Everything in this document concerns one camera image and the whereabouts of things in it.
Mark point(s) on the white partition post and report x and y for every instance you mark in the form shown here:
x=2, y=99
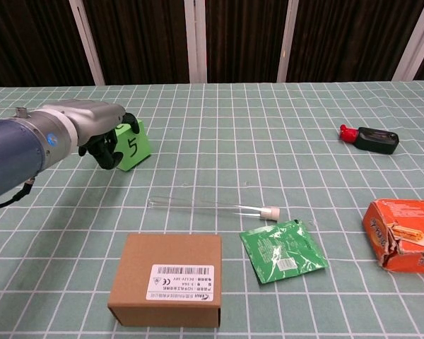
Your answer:
x=288, y=35
x=196, y=42
x=417, y=39
x=87, y=42

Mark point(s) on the green foil packet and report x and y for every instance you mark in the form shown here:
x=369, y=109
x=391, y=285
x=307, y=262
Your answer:
x=282, y=250

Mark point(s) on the brown cardboard box with label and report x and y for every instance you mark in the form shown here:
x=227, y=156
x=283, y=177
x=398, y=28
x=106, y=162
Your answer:
x=162, y=254

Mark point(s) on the green numbered cube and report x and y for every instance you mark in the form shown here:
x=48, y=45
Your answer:
x=138, y=148

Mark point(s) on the green checkered tablecloth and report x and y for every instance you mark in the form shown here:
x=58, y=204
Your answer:
x=233, y=141

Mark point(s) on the glass test tube white stopper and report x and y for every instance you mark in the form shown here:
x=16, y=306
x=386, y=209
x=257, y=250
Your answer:
x=268, y=213

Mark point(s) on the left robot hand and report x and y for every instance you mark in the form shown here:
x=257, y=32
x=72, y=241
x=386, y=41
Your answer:
x=92, y=116

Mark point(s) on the black bottle with red cap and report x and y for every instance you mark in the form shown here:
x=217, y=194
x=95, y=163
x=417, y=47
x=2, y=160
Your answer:
x=374, y=139

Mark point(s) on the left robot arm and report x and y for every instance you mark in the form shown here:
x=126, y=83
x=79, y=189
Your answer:
x=14, y=155

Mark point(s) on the orange snack box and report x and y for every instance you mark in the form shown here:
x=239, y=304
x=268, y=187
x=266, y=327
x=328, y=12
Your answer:
x=410, y=219

